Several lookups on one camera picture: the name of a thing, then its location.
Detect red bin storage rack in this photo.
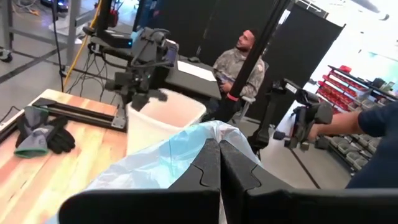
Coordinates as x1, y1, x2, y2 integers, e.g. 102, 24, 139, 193
313, 64, 398, 175

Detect metal leg background table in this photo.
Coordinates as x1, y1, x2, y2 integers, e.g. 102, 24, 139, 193
0, 0, 98, 58

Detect office chair caster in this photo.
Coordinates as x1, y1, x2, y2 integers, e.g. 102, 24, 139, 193
0, 49, 14, 63

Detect black partition curtain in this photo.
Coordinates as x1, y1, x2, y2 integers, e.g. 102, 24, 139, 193
133, 0, 346, 123

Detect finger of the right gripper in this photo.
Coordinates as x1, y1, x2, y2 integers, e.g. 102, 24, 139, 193
130, 92, 151, 113
148, 88, 169, 103

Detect white plastic trash bin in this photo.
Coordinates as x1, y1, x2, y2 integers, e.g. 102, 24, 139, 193
126, 88, 208, 156

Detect operator arm in blue sleeve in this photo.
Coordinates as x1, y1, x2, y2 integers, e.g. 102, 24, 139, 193
307, 101, 398, 190

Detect black metal beam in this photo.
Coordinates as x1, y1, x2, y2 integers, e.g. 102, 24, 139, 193
226, 0, 292, 103

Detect white paper sheet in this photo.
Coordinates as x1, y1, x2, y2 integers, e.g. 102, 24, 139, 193
176, 60, 218, 83

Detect black device with label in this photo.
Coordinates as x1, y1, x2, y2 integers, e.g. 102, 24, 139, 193
88, 29, 134, 50

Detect large blue bag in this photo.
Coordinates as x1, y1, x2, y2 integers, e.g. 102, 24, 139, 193
46, 120, 262, 224

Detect black tangled desk cables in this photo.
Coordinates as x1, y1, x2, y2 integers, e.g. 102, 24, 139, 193
63, 49, 111, 102

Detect black aluminium table frame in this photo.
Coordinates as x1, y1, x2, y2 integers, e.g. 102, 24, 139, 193
0, 96, 128, 144

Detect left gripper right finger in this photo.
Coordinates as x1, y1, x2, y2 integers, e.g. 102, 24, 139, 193
219, 139, 398, 224

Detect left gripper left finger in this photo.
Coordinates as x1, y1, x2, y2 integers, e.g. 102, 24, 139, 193
58, 138, 222, 224

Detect gray side table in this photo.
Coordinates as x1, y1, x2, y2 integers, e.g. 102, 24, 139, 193
164, 58, 223, 101

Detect person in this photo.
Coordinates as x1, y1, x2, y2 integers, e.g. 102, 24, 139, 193
213, 28, 267, 101

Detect black glove gray cuff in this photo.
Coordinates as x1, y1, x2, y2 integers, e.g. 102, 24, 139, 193
15, 105, 76, 156

